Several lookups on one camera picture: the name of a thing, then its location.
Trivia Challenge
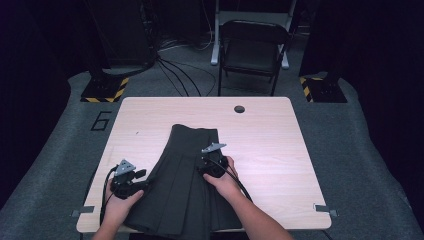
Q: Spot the dark grey pleated skirt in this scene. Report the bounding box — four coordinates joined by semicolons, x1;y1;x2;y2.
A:
123;123;243;240

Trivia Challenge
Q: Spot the black folding chair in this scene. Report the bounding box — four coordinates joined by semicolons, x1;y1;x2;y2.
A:
217;19;292;97

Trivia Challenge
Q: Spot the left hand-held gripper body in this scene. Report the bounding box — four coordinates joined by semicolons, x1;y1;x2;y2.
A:
109;158;144;201

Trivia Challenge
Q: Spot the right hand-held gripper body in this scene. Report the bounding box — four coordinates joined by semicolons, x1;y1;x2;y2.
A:
196;142;230;179

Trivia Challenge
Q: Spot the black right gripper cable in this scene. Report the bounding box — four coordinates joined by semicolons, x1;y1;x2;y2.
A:
209;159;254;203

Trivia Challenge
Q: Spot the black stand base hazard tape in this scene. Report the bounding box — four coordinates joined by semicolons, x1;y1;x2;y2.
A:
298;75;349;104
80;75;130;104

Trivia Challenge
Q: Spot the grey table edge clip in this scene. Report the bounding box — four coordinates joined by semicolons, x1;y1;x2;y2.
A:
70;205;96;219
313;203;339;218

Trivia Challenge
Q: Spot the bundle of black floor cables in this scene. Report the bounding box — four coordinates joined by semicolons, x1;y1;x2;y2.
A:
154;31;218;98

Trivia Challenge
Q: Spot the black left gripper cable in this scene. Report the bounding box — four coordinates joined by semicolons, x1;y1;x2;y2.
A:
99;164;120;228

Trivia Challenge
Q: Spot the person's right hand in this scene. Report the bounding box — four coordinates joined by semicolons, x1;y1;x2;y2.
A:
202;155;243;202

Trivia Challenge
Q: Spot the dark equipment stand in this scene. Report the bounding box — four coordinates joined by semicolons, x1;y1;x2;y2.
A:
83;0;158;69

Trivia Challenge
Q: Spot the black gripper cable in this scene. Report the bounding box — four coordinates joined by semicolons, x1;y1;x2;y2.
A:
99;164;120;228
209;159;254;203

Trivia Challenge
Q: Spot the person's left hand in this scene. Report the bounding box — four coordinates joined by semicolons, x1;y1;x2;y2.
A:
105;189;145;228

